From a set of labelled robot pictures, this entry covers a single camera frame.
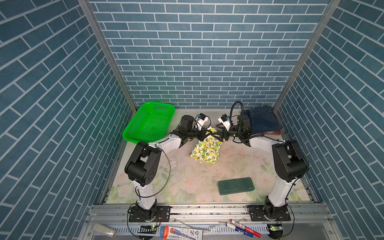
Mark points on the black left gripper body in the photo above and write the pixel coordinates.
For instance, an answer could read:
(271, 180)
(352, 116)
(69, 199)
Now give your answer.
(193, 133)

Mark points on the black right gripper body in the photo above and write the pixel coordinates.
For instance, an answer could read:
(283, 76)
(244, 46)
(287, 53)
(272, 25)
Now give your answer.
(233, 132)

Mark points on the dark navy skirt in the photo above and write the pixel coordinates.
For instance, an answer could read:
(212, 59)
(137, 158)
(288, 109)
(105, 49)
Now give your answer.
(263, 119)

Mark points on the yellow floral skirt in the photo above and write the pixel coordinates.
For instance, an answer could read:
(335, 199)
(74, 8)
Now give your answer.
(207, 150)

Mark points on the red plaid skirt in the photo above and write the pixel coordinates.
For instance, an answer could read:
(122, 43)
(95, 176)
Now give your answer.
(275, 133)

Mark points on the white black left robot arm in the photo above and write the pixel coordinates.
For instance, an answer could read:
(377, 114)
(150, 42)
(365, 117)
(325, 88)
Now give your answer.
(144, 161)

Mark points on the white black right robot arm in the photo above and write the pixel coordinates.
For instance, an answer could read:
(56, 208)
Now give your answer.
(290, 162)

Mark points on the green plastic basket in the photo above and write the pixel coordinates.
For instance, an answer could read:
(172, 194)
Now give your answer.
(150, 123)

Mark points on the dark green folded cloth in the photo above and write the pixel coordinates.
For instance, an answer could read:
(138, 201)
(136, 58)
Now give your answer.
(235, 186)

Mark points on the blue marker pen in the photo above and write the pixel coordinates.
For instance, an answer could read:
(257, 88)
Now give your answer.
(239, 230)

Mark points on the red marker pen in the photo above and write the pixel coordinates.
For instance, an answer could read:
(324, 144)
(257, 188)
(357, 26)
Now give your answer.
(245, 228)

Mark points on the blue red packaged tool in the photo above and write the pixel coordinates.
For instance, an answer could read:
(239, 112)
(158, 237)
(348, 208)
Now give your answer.
(177, 233)

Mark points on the white small device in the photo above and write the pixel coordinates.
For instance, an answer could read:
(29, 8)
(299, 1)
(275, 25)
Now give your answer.
(103, 230)

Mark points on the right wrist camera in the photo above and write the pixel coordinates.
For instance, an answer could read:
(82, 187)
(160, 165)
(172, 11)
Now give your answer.
(225, 121)

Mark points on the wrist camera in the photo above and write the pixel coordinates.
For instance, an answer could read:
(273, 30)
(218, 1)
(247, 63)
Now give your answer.
(201, 120)
(225, 121)

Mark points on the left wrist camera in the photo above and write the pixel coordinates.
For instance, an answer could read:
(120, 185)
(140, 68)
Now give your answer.
(201, 120)

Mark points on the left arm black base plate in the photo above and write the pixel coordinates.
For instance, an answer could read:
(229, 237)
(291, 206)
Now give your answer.
(156, 213)

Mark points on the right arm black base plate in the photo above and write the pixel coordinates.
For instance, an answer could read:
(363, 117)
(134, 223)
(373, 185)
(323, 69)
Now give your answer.
(259, 213)

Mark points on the aluminium front rail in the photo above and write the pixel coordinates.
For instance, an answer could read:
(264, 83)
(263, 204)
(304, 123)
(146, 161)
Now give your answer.
(309, 221)

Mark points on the aluminium corner frame post right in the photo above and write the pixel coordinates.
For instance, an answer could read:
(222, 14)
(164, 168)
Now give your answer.
(318, 30)

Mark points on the aluminium corner frame post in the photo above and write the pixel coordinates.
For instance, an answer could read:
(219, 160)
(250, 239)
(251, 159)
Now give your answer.
(318, 30)
(92, 20)

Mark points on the aluminium corner frame post left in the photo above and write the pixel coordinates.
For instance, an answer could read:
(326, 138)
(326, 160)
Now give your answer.
(92, 20)

